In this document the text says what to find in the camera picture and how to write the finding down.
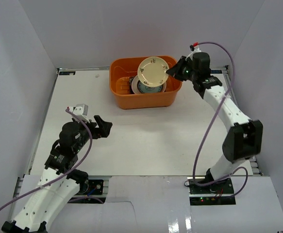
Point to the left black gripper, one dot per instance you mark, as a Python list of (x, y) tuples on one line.
[(95, 128)]

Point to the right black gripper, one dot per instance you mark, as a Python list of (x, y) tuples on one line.
[(175, 71)]

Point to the beige floral plate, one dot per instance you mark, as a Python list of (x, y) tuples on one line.
[(152, 71)]

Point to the blue patterned dark-rim plate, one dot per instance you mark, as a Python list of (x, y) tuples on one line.
[(143, 89)]

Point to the cream bear-print plate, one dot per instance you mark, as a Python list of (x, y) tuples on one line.
[(134, 86)]

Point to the black floral square plate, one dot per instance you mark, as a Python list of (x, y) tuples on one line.
[(130, 84)]

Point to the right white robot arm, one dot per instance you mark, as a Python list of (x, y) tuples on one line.
[(244, 135)]

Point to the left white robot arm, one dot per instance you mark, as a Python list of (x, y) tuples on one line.
[(60, 181)]

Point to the orange plastic bin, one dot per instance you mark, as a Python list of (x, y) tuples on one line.
[(119, 74)]

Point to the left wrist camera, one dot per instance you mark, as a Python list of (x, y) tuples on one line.
[(81, 110)]

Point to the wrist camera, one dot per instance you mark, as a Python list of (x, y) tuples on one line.
[(194, 49), (81, 110)]

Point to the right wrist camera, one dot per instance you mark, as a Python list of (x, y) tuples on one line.
[(194, 49)]

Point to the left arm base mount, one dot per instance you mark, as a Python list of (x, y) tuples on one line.
[(94, 191)]

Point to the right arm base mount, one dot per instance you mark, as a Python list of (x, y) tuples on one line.
[(220, 193)]

